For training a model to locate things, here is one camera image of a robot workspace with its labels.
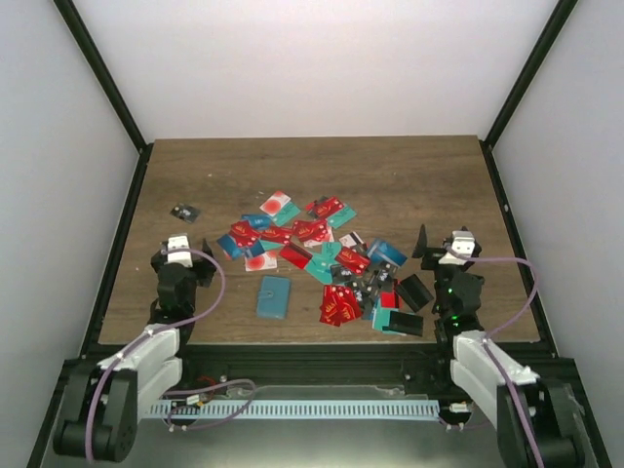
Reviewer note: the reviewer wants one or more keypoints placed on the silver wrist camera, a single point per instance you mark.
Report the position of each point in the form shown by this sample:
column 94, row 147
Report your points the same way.
column 177, row 247
column 459, row 248

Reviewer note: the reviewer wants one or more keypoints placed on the teal card with stripe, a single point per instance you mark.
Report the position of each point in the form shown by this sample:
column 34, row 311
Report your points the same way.
column 394, row 321

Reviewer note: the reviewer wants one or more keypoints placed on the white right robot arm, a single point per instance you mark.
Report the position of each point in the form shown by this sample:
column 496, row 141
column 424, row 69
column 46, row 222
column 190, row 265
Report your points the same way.
column 537, row 420

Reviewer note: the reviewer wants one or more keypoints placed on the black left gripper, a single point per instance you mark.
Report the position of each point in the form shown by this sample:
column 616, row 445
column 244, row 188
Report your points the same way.
column 204, row 269

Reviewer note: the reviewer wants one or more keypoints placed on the large teal VIP card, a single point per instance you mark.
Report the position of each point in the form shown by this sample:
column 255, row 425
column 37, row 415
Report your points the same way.
column 320, row 264

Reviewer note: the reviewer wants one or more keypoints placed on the red VIP card centre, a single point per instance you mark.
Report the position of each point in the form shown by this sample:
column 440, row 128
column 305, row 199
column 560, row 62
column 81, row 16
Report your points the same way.
column 339, row 306

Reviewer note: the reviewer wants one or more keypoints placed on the white red circle card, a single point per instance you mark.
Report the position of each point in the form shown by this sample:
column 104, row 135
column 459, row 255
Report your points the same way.
column 265, row 261

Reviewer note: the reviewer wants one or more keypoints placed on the glossy red card back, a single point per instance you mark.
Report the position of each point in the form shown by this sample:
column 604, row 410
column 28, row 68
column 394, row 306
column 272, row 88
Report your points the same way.
column 295, row 255

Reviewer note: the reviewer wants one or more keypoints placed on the black aluminium frame rail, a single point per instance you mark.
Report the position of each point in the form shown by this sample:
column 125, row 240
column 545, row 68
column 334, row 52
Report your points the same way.
column 417, row 366

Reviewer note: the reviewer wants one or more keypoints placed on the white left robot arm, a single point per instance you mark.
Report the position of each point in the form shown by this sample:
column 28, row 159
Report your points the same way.
column 103, row 403

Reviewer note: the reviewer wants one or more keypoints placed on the red vip card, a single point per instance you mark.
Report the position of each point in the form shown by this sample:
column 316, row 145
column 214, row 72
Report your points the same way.
column 324, row 207
column 339, row 306

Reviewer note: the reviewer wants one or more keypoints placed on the blue VIP card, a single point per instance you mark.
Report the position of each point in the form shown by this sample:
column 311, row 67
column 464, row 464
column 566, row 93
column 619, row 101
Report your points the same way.
column 380, row 250

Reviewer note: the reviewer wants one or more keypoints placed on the blue leather card holder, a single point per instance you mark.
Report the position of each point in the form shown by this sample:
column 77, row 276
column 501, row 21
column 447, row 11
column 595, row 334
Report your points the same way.
column 273, row 298

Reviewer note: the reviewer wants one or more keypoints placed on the small black card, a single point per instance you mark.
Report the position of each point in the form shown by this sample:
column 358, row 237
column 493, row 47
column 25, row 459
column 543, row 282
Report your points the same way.
column 184, row 212

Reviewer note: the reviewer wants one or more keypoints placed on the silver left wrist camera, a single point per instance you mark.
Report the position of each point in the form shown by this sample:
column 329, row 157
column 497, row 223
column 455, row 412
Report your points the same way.
column 177, row 247

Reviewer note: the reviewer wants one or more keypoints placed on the light blue slotted rail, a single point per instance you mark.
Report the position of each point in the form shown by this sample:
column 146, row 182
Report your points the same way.
column 424, row 410

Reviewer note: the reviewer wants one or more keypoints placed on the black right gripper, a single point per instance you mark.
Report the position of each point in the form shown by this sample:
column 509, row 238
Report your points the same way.
column 421, row 250

